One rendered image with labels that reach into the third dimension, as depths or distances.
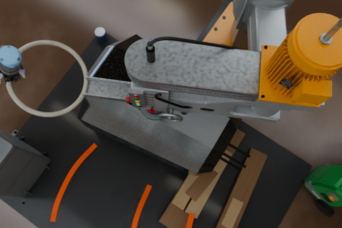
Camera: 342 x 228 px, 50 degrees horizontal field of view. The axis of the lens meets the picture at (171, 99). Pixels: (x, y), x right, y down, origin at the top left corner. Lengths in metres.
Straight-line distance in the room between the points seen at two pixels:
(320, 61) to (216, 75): 0.53
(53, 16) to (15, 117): 1.08
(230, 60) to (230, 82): 0.11
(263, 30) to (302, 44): 0.73
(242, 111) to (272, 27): 0.50
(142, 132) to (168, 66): 1.01
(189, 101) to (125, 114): 0.75
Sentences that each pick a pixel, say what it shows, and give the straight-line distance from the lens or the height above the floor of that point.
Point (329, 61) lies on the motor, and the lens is 1.44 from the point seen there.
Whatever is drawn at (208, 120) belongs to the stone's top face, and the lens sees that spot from 2.57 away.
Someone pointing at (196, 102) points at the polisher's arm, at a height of 1.40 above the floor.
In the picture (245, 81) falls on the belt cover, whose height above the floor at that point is 1.72.
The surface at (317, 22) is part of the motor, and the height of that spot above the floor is 2.12.
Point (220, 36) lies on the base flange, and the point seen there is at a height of 0.78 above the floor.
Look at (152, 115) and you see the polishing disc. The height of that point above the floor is 0.90.
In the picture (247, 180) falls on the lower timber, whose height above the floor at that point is 0.09.
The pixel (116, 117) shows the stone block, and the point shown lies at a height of 0.73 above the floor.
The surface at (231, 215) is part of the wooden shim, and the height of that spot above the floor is 0.10.
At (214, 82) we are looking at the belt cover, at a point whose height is 1.71.
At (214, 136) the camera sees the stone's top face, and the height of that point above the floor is 0.85.
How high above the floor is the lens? 3.34
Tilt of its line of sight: 74 degrees down
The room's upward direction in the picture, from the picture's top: 3 degrees clockwise
